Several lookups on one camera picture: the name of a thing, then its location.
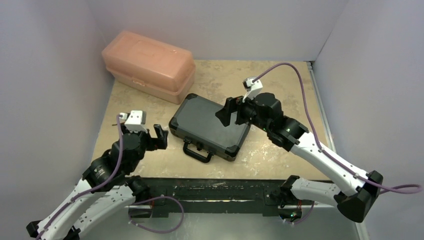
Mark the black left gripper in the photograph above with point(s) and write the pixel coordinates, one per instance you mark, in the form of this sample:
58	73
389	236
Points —
159	142

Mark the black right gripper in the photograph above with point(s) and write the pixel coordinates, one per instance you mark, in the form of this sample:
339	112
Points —
238	110

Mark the black poker carrying case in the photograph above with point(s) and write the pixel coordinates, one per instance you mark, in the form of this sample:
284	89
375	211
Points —
202	132

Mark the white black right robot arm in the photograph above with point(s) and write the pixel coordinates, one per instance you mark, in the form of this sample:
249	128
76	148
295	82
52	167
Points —
352	191

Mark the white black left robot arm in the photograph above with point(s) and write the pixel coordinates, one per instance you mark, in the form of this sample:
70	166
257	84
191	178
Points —
103	188

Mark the pink plastic storage box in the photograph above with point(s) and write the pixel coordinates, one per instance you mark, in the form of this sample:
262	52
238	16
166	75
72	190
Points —
156	68

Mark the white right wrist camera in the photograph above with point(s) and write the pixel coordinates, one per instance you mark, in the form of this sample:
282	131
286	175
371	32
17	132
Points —
253	87

